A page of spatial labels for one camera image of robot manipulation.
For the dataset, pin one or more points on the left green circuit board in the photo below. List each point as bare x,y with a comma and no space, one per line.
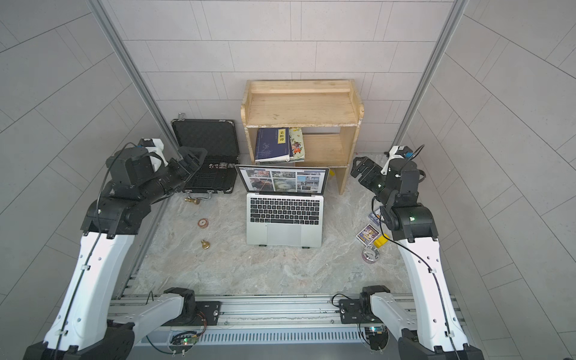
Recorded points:
185,339

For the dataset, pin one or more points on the open black tool case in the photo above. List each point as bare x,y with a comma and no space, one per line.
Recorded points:
218,137

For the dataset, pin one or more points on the dark blue book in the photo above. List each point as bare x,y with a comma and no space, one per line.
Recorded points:
272,145

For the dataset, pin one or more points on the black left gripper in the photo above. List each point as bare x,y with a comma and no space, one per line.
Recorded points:
181,171

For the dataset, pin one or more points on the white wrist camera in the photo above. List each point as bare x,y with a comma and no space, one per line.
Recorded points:
396,152
155,147

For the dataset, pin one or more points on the green circuit board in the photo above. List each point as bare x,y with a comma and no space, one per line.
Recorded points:
185,339
376,333

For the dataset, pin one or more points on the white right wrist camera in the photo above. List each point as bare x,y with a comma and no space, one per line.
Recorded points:
396,152

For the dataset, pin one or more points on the green illustrated children's book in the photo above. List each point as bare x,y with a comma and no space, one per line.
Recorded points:
297,147

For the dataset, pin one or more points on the colourful card box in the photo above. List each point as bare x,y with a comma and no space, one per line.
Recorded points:
375,217
368,235

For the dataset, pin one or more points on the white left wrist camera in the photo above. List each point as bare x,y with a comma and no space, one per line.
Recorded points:
155,147

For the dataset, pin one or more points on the brass fitting near case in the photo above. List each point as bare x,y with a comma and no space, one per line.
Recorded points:
193,200

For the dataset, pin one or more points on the right green circuit board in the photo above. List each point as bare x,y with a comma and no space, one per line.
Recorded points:
376,333

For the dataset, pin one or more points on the colourful card box near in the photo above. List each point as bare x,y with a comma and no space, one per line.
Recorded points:
368,235

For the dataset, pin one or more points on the colourful card box far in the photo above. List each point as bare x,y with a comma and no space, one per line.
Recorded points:
375,217

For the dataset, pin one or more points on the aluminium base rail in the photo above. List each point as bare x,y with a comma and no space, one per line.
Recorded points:
279,319

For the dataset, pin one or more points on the yellow block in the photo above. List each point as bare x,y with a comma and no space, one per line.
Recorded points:
380,241

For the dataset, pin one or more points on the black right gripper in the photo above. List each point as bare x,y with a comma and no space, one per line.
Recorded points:
374,173

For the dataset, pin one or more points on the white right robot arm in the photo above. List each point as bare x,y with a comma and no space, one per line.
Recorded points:
437,333

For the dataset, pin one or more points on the silver laptop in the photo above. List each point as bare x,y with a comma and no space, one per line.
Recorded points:
285,204

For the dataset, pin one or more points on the clear tape roll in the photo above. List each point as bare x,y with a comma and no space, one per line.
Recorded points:
370,254

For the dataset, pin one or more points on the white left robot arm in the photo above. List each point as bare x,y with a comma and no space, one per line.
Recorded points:
83,328

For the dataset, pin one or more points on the wooden two-tier shelf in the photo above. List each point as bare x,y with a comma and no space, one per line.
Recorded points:
333,103

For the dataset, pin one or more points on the red round tape roll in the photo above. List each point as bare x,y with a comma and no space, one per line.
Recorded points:
203,223

